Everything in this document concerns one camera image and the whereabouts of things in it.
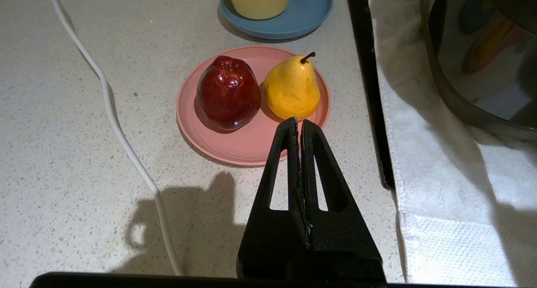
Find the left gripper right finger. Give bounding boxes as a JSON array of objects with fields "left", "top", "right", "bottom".
[{"left": 300, "top": 119, "right": 386, "bottom": 280}]

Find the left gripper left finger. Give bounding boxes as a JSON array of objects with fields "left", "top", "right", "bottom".
[{"left": 236, "top": 116, "right": 312, "bottom": 279}]

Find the yellow bowl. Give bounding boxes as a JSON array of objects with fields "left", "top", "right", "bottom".
[{"left": 224, "top": 0, "right": 293, "bottom": 21}]

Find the black rice cooker body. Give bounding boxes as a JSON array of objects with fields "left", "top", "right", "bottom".
[{"left": 420, "top": 0, "right": 537, "bottom": 142}]

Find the pink plate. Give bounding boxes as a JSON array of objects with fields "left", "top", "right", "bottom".
[{"left": 176, "top": 45, "right": 331, "bottom": 167}]

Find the white towel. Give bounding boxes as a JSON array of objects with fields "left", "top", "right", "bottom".
[{"left": 368, "top": 0, "right": 537, "bottom": 288}]

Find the yellow pear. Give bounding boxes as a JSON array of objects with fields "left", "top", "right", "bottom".
[{"left": 263, "top": 52, "right": 321, "bottom": 121}]

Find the red apple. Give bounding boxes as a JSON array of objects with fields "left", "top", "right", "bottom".
[{"left": 196, "top": 55, "right": 262, "bottom": 132}]

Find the black flat board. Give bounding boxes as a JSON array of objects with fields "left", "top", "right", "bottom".
[{"left": 346, "top": 0, "right": 396, "bottom": 191}]

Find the blue plate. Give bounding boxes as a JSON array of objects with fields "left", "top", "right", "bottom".
[{"left": 219, "top": 0, "right": 334, "bottom": 41}]

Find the white cable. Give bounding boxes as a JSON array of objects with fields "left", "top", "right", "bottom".
[{"left": 45, "top": 0, "right": 185, "bottom": 277}]

